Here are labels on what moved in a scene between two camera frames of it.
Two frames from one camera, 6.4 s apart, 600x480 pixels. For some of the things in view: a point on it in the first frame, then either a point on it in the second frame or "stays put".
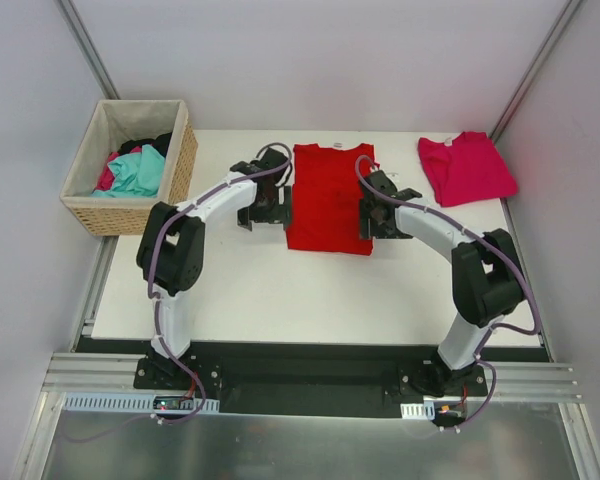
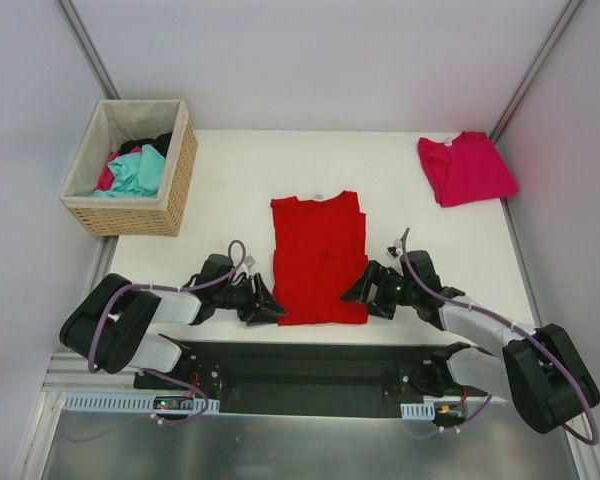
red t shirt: [325, 199] → [318, 247]
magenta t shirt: [469, 171] stays put
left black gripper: [266, 216] → [250, 301]
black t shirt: [162, 143] stays put
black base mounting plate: [274, 377] stays put
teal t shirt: [136, 175] stays put
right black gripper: [380, 228] → [383, 292]
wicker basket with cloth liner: [114, 123] stays put
